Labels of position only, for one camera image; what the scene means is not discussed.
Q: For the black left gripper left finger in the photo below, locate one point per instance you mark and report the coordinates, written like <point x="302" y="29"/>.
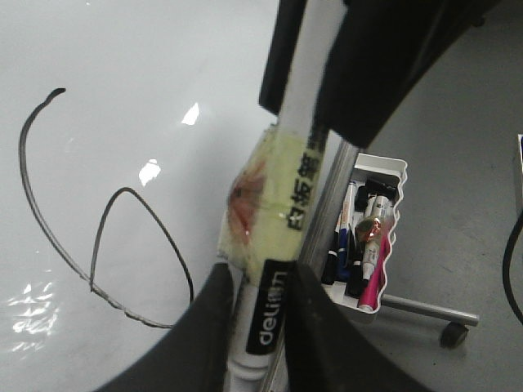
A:
<point x="206" y="349"/>

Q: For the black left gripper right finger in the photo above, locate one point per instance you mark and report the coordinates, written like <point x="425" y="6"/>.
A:
<point x="381" y="50"/>

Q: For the white black whiteboard marker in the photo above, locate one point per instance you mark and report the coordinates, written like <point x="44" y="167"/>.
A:
<point x="270" y="201"/>

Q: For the white whiteboard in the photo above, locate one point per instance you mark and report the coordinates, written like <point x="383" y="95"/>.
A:
<point x="123" y="125"/>

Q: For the pink marker in tray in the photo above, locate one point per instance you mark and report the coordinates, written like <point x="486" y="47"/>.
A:
<point x="374" y="274"/>

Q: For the blue marker in tray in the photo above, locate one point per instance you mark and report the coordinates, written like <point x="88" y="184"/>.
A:
<point x="343" y="233"/>

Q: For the white marker tray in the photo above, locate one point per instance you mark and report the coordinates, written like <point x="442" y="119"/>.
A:
<point x="373" y="175"/>

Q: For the grey wheeled stand leg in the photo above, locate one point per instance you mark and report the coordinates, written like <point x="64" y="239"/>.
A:
<point x="458" y="322"/>

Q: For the white black marker in tray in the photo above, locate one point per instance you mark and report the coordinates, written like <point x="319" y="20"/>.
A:
<point x="370" y="228"/>

